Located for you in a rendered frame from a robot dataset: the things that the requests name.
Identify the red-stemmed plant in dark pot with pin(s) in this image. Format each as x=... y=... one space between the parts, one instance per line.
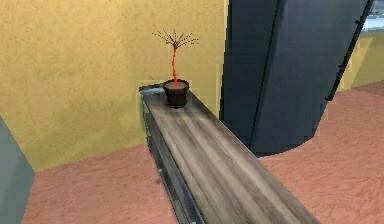
x=176 y=94

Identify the grey wooden sideboard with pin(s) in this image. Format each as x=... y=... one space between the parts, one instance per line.
x=213 y=166

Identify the dark blue-grey fridge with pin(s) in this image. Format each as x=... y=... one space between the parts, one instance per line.
x=286 y=76

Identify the grey-green cabinet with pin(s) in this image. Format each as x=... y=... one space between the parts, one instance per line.
x=13 y=180

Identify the window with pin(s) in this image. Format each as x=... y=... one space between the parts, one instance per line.
x=374 y=16

